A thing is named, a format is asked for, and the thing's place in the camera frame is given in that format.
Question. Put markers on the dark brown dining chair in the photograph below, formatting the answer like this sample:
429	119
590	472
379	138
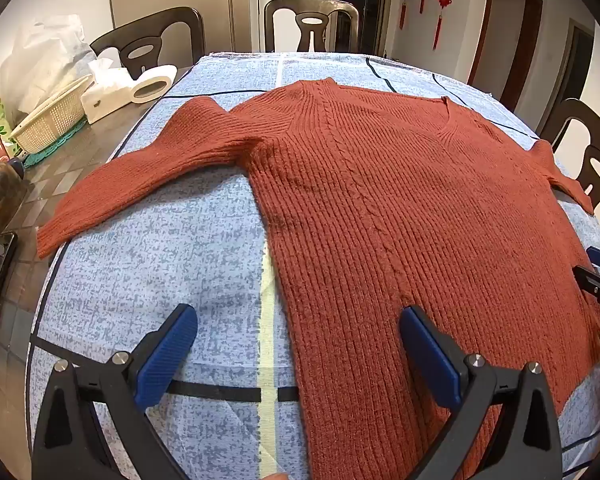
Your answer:
280	15
575	130
180	25

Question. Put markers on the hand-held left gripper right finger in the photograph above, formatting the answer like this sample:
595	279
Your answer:
427	355

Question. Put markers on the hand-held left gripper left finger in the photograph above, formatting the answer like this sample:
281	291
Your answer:
166	350

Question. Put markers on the blue speckled blanket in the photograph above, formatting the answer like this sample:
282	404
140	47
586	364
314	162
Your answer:
170	260

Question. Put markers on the rust red knitted sweater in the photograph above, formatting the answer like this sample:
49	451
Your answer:
380	210

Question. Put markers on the dark grey door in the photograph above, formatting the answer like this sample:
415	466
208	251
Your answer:
577	60

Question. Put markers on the cream woven plastic basket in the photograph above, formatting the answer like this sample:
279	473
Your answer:
50	120

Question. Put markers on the green crochet mat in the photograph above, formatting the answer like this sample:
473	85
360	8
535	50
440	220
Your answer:
42	155

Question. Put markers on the white plastic bag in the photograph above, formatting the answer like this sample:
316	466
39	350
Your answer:
45	55

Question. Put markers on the white tissue box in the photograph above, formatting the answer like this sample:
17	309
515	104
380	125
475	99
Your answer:
105	95

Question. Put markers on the dark open doorway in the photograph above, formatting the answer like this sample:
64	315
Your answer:
360	5

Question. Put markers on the glass teapot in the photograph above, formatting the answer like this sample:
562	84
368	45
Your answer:
0	195

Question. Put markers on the white paper roll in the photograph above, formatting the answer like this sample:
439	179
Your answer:
160	77

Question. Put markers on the brown wooden door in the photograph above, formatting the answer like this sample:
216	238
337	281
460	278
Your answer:
527	35

